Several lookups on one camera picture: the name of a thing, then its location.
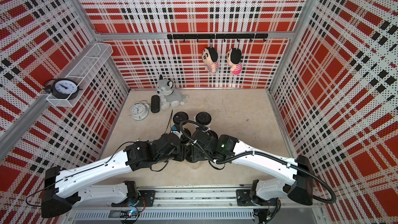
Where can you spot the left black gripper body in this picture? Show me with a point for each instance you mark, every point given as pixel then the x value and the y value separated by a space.
pixel 179 154

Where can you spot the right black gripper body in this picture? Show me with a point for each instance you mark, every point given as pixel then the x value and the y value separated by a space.
pixel 197 155

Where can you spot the black cup lid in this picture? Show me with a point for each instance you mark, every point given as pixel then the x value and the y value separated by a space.
pixel 203 118
pixel 213 133
pixel 185 135
pixel 179 117

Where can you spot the paper cup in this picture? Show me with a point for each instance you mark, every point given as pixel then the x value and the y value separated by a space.
pixel 195 166

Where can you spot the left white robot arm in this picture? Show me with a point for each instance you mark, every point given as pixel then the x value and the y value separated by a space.
pixel 67 188

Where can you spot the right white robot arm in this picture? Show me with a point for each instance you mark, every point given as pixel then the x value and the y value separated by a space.
pixel 295 178

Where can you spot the white alarm clock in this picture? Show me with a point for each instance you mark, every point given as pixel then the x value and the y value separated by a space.
pixel 139 111

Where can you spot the black glasses case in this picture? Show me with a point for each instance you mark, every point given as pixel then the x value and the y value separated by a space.
pixel 155 104

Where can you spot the grey husky plush toy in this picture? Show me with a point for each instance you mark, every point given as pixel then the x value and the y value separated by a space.
pixel 169 96

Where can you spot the hanging doll blue shorts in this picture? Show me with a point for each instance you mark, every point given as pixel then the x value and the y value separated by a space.
pixel 210 58

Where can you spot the hanging doll pink dress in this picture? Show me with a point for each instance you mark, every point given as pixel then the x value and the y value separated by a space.
pixel 234 58

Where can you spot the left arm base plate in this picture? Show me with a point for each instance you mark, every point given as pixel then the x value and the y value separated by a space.
pixel 144 198

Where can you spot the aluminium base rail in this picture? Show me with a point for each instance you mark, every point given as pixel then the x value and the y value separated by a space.
pixel 200 205

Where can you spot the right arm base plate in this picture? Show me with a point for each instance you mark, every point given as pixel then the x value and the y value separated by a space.
pixel 243 198

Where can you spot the black hook rail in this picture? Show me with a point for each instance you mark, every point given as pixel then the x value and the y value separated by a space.
pixel 236 36

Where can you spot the white wire basket shelf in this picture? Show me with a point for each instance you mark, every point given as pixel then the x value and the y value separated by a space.
pixel 84 72

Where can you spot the black wall clock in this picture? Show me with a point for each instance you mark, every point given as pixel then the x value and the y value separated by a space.
pixel 63 88

